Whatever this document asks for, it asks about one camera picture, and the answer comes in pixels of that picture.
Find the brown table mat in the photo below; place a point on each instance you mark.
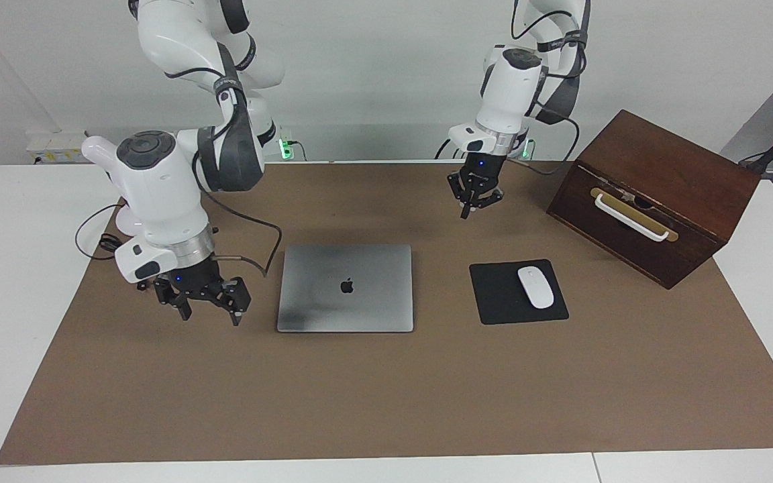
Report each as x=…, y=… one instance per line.
x=359, y=402

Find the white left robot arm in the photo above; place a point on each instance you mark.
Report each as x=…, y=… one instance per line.
x=514, y=87

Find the dark brown wooden box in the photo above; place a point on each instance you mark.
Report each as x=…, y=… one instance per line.
x=682, y=168

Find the white wall power strip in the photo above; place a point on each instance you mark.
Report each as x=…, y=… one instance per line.
x=58, y=144

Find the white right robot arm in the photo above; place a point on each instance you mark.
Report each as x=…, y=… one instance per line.
x=158, y=194

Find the white desk lamp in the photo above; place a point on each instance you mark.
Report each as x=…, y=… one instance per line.
x=96, y=149

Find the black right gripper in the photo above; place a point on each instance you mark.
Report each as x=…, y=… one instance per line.
x=195, y=278

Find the black mouse pad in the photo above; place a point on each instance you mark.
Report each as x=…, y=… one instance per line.
x=494, y=295

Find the silver grey laptop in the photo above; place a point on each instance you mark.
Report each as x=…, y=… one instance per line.
x=359, y=308

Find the white computer mouse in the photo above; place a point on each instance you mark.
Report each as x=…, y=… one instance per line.
x=535, y=287

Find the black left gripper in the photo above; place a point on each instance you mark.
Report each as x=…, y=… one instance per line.
x=480, y=171

